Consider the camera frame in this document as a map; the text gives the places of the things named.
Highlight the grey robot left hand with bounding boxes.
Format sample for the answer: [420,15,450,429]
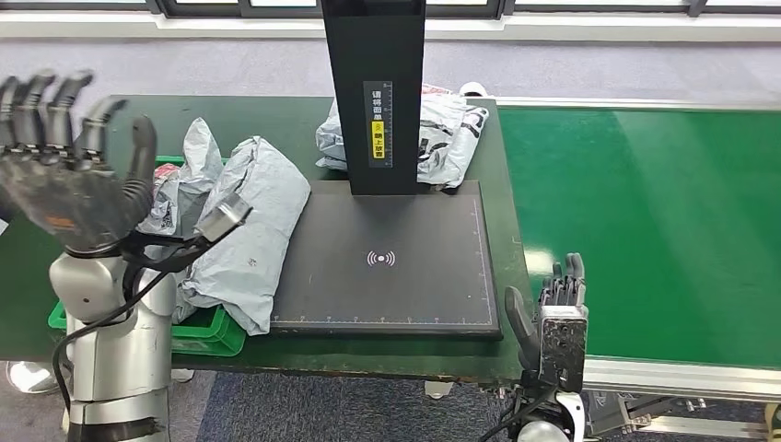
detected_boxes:
[0,68,158,254]

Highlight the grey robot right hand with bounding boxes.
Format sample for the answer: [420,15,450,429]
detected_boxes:
[504,252,590,368]

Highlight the white mailer black red print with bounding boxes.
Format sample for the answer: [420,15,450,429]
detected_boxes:
[136,117,226,239]

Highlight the grey mailer parcel red mark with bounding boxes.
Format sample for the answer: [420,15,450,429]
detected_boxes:
[172,134,312,337]

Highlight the green conveyor belt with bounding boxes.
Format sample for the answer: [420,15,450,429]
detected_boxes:
[496,108,781,372]

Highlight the white mailer parcel black print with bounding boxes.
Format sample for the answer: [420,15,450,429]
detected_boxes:
[416,84,491,191]

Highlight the black inbound scanner machine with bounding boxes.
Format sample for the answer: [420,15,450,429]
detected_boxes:
[268,0,504,341]

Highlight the crumpled grey-white mailer parcel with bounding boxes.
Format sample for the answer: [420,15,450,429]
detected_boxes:
[315,99,349,172]

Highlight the white window sill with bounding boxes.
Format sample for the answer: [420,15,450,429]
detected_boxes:
[0,10,781,44]

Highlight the chrome round table base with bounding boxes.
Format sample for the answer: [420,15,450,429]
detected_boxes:
[6,361,63,395]

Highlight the dark green table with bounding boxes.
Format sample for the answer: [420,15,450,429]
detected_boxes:
[0,94,538,386]

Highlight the green plastic crate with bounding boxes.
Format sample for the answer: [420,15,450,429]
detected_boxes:
[47,155,249,359]

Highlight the black yellow ruler label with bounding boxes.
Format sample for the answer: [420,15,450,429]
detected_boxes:
[363,80,395,169]

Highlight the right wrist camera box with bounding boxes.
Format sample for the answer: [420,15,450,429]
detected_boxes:
[538,305,589,395]

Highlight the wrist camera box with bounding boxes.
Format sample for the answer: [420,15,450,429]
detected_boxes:
[194,193,253,244]
[538,305,589,395]

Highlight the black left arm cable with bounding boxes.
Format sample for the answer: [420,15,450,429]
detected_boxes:
[52,231,212,410]

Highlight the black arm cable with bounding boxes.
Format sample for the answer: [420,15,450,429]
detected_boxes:
[478,390,551,442]
[52,231,212,410]

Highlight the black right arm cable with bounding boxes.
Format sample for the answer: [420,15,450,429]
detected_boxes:
[478,390,551,442]

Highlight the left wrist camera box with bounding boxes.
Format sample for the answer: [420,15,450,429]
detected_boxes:
[194,193,253,244]

